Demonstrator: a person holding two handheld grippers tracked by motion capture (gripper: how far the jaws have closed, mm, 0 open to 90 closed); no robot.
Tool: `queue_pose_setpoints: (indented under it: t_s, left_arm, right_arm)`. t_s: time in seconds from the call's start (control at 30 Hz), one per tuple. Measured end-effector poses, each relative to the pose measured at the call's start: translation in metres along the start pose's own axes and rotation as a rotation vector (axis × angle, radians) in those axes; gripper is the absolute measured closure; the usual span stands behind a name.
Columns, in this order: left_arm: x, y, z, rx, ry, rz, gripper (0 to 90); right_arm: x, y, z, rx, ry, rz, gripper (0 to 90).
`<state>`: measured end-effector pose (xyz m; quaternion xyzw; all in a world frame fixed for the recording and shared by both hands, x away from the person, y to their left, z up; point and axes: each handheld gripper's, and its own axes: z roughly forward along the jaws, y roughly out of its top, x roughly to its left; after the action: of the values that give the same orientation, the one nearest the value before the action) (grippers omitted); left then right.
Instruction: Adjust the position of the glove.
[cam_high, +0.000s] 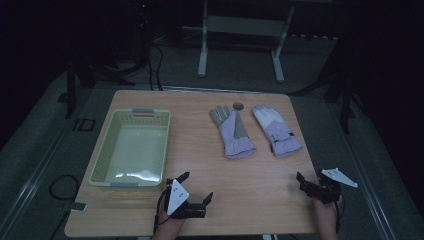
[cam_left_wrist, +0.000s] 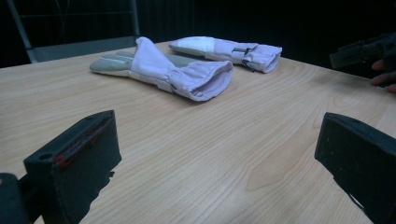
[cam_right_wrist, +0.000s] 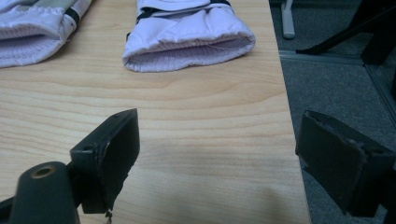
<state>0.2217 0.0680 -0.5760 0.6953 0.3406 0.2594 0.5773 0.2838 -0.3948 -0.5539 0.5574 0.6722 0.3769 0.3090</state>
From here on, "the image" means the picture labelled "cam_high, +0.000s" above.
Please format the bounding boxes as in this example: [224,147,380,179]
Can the person's left hand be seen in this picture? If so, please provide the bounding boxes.
[156,196,185,230]

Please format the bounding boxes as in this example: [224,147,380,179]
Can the right hand-held gripper black cable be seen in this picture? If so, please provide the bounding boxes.
[334,194,345,234]

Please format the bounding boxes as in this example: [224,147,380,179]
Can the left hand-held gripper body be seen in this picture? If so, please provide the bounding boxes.
[165,178,207,220]

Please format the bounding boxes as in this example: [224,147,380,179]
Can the black stand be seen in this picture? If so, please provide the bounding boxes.
[288,33,366,135]
[58,49,151,120]

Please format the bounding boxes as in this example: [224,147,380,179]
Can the person's right hand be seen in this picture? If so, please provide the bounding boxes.
[313,196,345,218]

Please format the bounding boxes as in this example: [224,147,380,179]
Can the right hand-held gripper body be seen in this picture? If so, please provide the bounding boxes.
[309,167,359,205]

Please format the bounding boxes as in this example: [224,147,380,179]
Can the black rectangular floor frame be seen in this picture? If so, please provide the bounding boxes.
[72,117,97,132]

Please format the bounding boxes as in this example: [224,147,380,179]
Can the light green plastic basket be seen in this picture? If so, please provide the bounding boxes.
[88,108,172,189]

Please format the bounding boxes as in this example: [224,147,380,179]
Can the black looped floor cable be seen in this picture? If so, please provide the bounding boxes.
[48,174,82,202]

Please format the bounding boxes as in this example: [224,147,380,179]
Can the lavender winter glove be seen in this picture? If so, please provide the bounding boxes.
[251,104,304,158]
[208,105,258,160]

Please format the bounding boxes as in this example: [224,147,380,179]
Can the white metal stand frame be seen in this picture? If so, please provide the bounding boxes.
[197,0,296,84]

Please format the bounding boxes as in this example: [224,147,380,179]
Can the black hanging cables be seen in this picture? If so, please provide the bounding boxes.
[146,43,165,92]

